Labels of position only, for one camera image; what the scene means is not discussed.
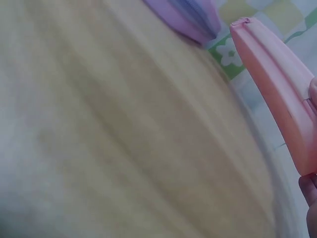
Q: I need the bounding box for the person's right hand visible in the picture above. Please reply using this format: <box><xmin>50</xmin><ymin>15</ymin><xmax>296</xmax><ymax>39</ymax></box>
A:
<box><xmin>298</xmin><ymin>77</ymin><xmax>317</xmax><ymax>238</ymax></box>

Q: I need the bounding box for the purple zipper pencil case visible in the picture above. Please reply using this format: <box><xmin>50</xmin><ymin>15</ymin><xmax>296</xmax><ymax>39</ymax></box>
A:
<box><xmin>142</xmin><ymin>0</ymin><xmax>220</xmax><ymax>47</ymax></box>

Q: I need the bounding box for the pink zipper pencil case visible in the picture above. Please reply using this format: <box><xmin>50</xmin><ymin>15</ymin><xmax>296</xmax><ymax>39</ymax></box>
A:
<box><xmin>229</xmin><ymin>16</ymin><xmax>317</xmax><ymax>178</ymax></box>

